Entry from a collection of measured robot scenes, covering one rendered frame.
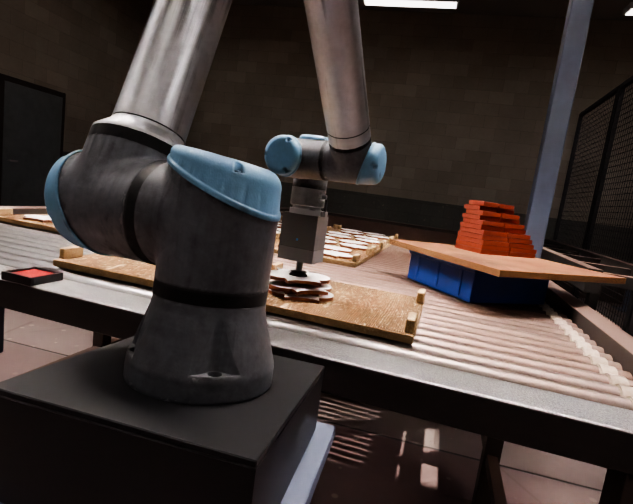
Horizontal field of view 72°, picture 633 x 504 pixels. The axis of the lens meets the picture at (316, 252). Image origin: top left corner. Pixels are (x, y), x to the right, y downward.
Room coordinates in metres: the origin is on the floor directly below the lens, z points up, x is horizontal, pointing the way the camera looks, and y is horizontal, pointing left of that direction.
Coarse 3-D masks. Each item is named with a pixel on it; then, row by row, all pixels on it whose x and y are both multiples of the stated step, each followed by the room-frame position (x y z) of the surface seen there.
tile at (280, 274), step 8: (272, 272) 0.95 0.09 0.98; (280, 272) 0.96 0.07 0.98; (288, 272) 0.97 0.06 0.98; (280, 280) 0.91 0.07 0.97; (288, 280) 0.89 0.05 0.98; (296, 280) 0.90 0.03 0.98; (304, 280) 0.91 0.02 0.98; (312, 280) 0.92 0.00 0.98; (320, 280) 0.94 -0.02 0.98; (328, 280) 0.95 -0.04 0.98
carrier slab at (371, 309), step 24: (336, 288) 1.07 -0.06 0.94; (360, 288) 1.11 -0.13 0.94; (288, 312) 0.83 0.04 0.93; (312, 312) 0.83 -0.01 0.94; (336, 312) 0.85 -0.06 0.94; (360, 312) 0.87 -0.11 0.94; (384, 312) 0.90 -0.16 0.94; (408, 312) 0.93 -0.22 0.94; (384, 336) 0.77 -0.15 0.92; (408, 336) 0.76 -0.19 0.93
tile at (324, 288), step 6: (270, 282) 0.93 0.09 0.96; (276, 282) 0.94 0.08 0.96; (282, 282) 0.94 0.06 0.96; (276, 288) 0.90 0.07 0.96; (282, 288) 0.90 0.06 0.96; (288, 288) 0.90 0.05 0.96; (294, 288) 0.90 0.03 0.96; (300, 288) 0.91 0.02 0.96; (306, 288) 0.92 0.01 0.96; (312, 288) 0.92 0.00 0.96; (318, 288) 0.93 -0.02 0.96; (324, 288) 0.94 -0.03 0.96; (330, 288) 0.96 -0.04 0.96; (300, 294) 0.89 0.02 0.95; (324, 294) 0.91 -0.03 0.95
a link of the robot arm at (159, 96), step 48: (192, 0) 0.54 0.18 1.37; (144, 48) 0.52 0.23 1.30; (192, 48) 0.53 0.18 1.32; (144, 96) 0.50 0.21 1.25; (192, 96) 0.53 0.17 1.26; (96, 144) 0.47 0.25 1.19; (144, 144) 0.47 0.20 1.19; (48, 192) 0.47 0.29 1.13; (96, 192) 0.44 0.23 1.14; (96, 240) 0.45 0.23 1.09
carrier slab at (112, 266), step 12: (60, 264) 0.97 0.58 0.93; (72, 264) 0.96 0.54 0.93; (84, 264) 0.97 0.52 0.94; (96, 264) 0.98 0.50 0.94; (108, 264) 1.00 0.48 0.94; (120, 264) 1.01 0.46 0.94; (132, 264) 1.03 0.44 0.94; (144, 264) 1.05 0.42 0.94; (108, 276) 0.94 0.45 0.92; (120, 276) 0.93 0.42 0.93; (132, 276) 0.92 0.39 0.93; (144, 276) 0.93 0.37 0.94
